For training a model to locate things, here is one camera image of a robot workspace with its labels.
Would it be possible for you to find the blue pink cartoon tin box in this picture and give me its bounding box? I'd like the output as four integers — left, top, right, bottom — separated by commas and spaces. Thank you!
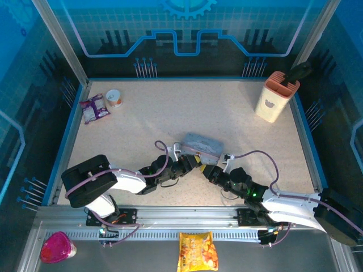
180, 132, 225, 165

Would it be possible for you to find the yellow chip bag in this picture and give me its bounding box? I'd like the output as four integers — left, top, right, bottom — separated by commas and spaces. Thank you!
177, 231, 220, 272

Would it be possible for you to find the cream knife block orange top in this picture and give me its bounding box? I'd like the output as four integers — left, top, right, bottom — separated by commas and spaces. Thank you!
254, 71, 301, 124

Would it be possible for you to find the white orange paper cup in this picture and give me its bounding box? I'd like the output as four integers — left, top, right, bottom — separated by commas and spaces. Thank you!
105, 89, 124, 109

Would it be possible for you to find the purple snack packet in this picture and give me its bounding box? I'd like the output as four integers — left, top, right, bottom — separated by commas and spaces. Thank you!
79, 93, 111, 125

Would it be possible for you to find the pink plastic container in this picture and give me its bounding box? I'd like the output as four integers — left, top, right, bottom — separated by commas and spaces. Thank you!
39, 231, 78, 264

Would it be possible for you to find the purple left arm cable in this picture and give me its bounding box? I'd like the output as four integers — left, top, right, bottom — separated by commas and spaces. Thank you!
64, 140, 170, 248

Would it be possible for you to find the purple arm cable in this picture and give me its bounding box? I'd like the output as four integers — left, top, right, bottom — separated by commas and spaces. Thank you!
64, 140, 170, 248
234, 150, 363, 248

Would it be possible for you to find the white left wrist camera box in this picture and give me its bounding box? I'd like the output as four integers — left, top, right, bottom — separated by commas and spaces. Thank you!
167, 143, 183, 161

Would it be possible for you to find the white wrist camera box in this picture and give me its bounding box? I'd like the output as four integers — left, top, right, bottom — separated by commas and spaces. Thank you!
167, 143, 183, 161
222, 152, 237, 172

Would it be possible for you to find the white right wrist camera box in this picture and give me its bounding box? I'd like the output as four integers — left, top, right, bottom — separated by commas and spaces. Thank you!
222, 152, 237, 172

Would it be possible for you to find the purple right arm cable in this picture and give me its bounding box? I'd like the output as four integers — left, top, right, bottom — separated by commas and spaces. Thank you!
234, 150, 363, 248

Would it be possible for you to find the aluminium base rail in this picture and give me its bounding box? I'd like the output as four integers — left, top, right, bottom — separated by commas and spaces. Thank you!
35, 205, 341, 232

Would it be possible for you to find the slotted metal cable duct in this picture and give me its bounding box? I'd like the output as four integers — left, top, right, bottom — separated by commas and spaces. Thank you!
61, 231, 263, 241

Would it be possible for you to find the black knife handle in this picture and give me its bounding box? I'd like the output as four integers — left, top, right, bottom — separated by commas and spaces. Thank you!
284, 61, 312, 86

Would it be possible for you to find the aluminium frame post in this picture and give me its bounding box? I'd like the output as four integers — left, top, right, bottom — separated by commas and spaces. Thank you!
291, 0, 343, 73
31, 0, 91, 87

